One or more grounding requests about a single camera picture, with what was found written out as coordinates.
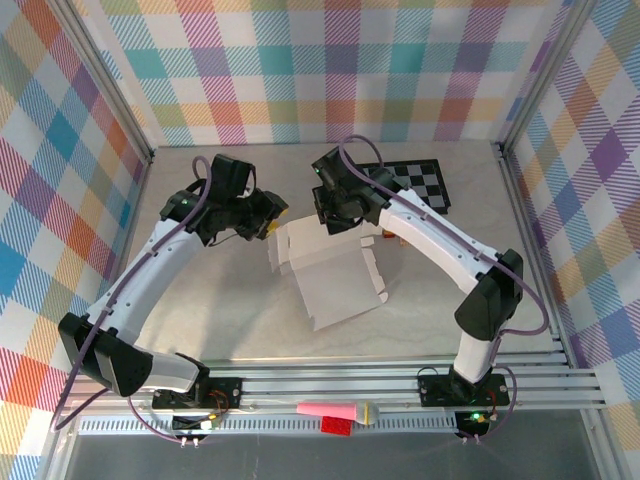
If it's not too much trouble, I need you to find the white paper box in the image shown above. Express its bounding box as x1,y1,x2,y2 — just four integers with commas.
266,214,390,332

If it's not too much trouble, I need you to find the black and grey chessboard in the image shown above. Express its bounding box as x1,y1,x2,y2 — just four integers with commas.
357,158,453,216

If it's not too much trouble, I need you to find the red toy brick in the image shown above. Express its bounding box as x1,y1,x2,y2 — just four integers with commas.
320,415,354,438

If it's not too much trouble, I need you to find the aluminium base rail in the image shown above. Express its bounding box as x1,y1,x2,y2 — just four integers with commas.
64,349,607,417

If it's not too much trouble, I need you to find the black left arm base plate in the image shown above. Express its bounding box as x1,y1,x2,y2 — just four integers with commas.
151,377,244,412

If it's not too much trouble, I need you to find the aluminium frame post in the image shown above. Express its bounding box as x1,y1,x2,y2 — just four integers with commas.
49,0,156,164
494,0,599,152

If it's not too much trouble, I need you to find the aluminium side rail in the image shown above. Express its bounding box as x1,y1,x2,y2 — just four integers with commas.
495,143,581,364

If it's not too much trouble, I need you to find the white slotted cable duct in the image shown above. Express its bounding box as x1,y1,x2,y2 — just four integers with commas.
74,413,461,437

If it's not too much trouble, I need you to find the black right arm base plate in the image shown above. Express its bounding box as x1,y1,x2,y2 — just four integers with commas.
417,368,508,408

